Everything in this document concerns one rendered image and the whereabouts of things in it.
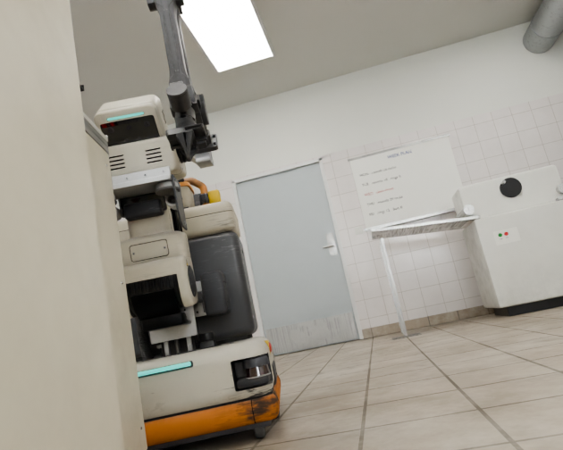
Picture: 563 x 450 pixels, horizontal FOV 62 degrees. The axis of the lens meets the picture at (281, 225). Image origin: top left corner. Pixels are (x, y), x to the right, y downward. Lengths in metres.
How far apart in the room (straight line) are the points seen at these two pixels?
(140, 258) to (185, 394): 0.44
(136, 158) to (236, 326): 0.68
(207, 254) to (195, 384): 0.54
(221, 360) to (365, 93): 4.68
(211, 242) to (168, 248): 0.28
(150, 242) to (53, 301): 1.16
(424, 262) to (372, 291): 0.64
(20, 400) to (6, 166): 0.17
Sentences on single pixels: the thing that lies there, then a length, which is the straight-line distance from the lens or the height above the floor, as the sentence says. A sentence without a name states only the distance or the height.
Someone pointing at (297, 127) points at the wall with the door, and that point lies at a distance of 5.70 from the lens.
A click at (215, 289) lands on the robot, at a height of 0.46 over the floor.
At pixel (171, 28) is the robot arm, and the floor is 1.22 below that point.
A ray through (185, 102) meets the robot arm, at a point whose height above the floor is 0.94.
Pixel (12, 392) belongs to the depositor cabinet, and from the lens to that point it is 0.36.
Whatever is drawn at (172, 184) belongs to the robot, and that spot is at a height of 0.79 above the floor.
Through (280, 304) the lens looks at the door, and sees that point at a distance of 5.37.
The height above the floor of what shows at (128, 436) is 0.14.
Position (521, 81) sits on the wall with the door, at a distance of 5.99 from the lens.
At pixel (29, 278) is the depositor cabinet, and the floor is 0.37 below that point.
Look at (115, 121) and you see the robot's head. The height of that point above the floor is 1.05.
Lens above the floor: 0.30
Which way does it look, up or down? 12 degrees up
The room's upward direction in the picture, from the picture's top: 12 degrees counter-clockwise
